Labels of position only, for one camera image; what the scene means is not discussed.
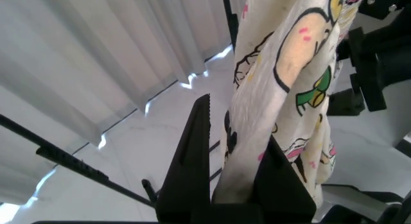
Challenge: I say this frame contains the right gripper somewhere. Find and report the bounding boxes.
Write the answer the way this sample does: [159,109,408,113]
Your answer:
[348,12,411,113]

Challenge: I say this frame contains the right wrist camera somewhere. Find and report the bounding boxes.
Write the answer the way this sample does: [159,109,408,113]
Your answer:
[327,88,366,117]

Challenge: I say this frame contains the cream printed garment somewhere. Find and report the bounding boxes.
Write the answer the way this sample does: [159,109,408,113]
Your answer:
[211,0,365,209]

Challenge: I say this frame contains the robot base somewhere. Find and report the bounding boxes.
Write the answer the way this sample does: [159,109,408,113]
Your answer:
[313,132,411,222]

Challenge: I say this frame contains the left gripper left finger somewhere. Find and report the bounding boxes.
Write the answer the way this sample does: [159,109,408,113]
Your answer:
[155,93,214,223]

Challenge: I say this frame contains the white curtain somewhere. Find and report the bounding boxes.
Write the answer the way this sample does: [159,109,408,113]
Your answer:
[0,0,250,205]

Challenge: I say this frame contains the black clothes rack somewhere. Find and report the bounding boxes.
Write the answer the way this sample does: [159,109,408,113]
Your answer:
[0,0,240,209]

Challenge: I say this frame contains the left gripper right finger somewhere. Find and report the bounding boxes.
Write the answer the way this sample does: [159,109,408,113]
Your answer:
[252,134,317,223]

